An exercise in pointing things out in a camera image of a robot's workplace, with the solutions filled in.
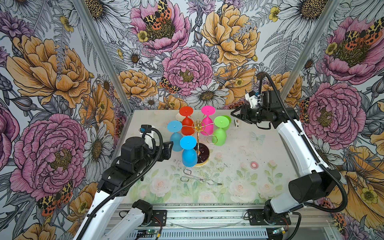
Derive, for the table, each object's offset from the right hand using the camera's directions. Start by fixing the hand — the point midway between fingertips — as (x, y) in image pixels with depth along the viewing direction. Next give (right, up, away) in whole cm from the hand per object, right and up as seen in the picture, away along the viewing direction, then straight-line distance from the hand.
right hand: (234, 118), depth 75 cm
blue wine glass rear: (-29, -4, -2) cm, 30 cm away
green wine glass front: (-2, -1, 0) cm, 3 cm away
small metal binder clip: (+11, -2, +37) cm, 39 cm away
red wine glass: (-24, -3, +11) cm, 26 cm away
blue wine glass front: (-22, -17, -2) cm, 28 cm away
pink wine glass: (-13, -3, +1) cm, 14 cm away
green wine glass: (-7, -8, +5) cm, 12 cm away
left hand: (-33, -13, -8) cm, 37 cm away
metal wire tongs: (-24, -31, +15) cm, 42 cm away
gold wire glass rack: (-14, -20, +22) cm, 33 cm away
